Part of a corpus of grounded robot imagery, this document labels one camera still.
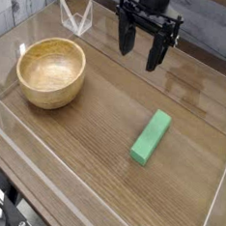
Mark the green rectangular block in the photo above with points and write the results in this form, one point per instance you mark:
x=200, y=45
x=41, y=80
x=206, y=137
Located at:
x=150, y=136

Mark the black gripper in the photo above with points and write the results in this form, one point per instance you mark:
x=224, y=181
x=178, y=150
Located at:
x=149, y=15

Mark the wooden bowl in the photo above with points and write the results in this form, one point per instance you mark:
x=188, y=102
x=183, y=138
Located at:
x=51, y=72

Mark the clear acrylic wall panel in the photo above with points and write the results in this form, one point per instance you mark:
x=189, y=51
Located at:
x=49, y=184

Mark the clear acrylic corner bracket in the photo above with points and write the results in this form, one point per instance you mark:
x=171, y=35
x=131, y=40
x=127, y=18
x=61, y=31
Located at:
x=76, y=23

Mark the black metal bracket with bolt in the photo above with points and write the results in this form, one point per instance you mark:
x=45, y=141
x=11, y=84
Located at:
x=14, y=215

